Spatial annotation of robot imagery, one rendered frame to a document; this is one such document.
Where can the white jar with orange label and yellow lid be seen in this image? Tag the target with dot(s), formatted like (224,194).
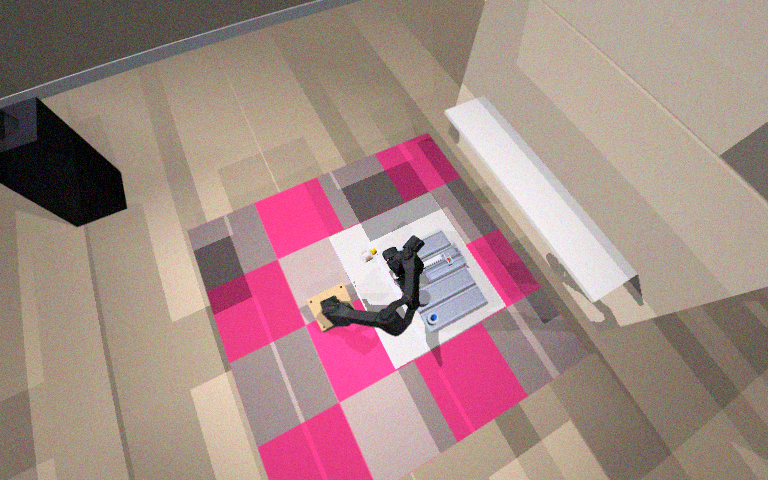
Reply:
(367,255)

